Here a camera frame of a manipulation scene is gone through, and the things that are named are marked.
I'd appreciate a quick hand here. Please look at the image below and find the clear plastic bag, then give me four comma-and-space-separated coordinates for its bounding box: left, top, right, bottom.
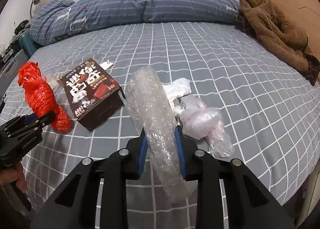
176, 95, 234, 158

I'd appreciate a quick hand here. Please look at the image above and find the white cotton pad bag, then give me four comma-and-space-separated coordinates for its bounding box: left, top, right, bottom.
45, 74, 63, 90

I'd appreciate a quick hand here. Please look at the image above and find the blue desk lamp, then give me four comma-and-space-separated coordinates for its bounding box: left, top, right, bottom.
29, 0, 40, 19

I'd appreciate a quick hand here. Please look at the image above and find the clutter on suitcases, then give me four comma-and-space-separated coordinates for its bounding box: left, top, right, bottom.
1, 20, 30, 64

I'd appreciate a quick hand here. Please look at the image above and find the wooden headboard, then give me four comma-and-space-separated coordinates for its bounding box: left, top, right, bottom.
271, 0, 320, 57

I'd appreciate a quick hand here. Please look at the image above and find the bubble wrap roll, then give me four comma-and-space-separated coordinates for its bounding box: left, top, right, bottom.
125, 66, 197, 204

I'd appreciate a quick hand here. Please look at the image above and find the blue striped duvet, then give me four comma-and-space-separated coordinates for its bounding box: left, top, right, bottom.
29, 0, 240, 46

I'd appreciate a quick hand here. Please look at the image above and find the grey suitcase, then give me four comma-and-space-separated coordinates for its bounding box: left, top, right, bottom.
0, 49, 28, 97

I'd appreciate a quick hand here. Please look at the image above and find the teal suitcase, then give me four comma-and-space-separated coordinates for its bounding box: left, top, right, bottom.
18, 29, 41, 58

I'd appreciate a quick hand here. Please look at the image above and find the red plastic bag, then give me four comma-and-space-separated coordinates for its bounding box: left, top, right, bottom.
18, 62, 71, 131

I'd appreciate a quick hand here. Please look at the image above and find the dark brown snack box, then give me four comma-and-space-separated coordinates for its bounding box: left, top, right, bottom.
61, 58, 124, 131

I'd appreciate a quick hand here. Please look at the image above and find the white tissue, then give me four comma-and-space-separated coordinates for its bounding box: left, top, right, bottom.
162, 78, 191, 108

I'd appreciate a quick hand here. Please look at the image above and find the brown fleece jacket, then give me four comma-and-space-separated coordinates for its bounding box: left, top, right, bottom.
235, 0, 319, 86

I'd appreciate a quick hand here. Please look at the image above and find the small white paper scrap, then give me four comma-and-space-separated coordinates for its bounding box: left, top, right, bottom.
100, 60, 114, 70

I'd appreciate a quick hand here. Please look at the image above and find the person's left hand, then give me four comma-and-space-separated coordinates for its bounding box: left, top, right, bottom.
0, 162, 27, 193

